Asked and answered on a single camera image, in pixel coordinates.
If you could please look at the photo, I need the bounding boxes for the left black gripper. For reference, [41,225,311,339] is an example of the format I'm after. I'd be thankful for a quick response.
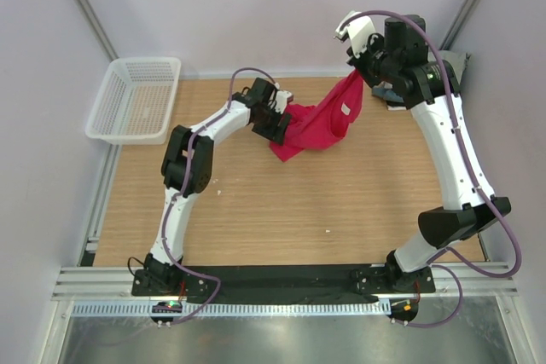
[253,104,291,146]

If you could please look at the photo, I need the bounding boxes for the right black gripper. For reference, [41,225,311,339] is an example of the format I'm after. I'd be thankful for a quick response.
[346,32,399,89]

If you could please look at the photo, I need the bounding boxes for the red t-shirt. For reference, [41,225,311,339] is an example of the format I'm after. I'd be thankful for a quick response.
[270,71,364,162]

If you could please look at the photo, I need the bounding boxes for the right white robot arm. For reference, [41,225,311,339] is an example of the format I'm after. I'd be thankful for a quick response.
[336,11,511,292]

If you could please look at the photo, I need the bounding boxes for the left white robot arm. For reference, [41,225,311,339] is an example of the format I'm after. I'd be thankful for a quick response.
[131,78,293,296]

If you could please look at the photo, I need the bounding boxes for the dark blue folded t-shirt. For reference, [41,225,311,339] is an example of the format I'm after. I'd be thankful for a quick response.
[371,82,406,111]

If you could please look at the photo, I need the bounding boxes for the grey folded t-shirt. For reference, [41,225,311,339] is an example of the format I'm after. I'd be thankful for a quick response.
[439,50,471,84]

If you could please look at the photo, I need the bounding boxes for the white plastic basket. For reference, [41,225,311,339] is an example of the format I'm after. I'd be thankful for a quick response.
[85,57,181,145]

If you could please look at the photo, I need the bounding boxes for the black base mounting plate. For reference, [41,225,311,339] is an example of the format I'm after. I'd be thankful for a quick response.
[131,264,436,297]

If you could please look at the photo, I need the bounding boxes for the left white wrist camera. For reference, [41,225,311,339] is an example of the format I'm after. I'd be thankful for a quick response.
[270,90,293,113]

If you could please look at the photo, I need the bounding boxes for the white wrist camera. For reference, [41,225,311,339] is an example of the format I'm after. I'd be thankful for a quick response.
[334,10,375,57]
[270,90,293,113]

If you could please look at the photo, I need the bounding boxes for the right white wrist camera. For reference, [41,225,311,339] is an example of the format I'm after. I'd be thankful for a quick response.
[334,10,375,57]

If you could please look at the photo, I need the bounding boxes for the white slotted cable duct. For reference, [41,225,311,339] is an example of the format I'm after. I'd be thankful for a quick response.
[72,299,391,318]

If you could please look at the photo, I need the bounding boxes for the aluminium frame rail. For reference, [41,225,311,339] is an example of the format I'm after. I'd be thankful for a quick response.
[53,263,517,305]

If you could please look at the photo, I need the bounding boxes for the left aluminium corner post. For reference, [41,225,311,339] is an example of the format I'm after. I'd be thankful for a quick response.
[74,0,119,61]

